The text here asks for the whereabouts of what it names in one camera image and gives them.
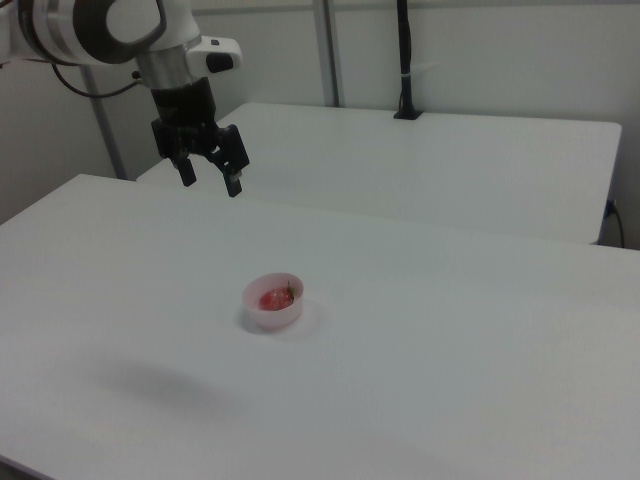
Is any grey aluminium frame post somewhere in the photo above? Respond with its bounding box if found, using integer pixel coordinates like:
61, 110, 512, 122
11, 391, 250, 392
313, 0, 346, 108
79, 64, 127, 180

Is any white side table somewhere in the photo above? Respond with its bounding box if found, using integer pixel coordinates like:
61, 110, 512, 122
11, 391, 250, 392
135, 102, 623, 246

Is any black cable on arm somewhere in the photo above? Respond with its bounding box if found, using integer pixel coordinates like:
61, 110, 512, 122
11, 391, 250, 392
49, 59, 144, 98

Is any red strawberry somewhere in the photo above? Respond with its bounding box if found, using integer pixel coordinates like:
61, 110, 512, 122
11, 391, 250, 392
258, 280, 296, 311

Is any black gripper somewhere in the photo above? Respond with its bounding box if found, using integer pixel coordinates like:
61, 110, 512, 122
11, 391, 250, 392
149, 78, 251, 199

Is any tall black camera pole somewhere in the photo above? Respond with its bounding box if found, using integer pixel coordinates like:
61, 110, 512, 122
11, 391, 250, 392
393, 0, 425, 121

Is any black power cable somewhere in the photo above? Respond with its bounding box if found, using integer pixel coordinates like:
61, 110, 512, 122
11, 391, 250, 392
606, 199, 627, 249

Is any pink plastic bowl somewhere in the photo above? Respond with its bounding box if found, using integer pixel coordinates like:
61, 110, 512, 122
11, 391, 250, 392
241, 271, 306, 331

